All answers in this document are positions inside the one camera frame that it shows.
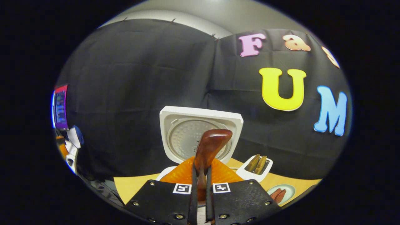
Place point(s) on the white rice cooker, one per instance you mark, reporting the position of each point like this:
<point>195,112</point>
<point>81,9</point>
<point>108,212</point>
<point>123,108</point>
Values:
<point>175,125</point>

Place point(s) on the black backdrop cloth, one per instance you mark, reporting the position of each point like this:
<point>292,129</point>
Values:
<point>131,100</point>

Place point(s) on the red meat piece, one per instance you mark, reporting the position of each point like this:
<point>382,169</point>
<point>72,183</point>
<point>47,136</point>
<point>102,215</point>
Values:
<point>275,193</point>
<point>280,196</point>

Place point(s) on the white and blue object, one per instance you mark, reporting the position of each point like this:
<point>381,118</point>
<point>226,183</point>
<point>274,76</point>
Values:
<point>75,137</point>

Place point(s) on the white toaster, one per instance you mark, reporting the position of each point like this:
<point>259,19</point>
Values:
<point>242,173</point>

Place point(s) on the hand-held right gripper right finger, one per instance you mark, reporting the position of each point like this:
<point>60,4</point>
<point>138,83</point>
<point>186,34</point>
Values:
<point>243,203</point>

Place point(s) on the computer monitor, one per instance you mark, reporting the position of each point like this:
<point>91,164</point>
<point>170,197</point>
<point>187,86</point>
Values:
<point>61,107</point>

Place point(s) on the brown wooden spoon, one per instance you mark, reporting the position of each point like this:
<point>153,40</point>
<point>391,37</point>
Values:
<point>209,147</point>

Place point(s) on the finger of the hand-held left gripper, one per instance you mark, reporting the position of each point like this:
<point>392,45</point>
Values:
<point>62,150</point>

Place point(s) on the pale green plate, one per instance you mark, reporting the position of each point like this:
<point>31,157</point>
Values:
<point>289,189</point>

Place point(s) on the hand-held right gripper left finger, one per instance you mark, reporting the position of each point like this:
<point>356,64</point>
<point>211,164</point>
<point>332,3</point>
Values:
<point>162,203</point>

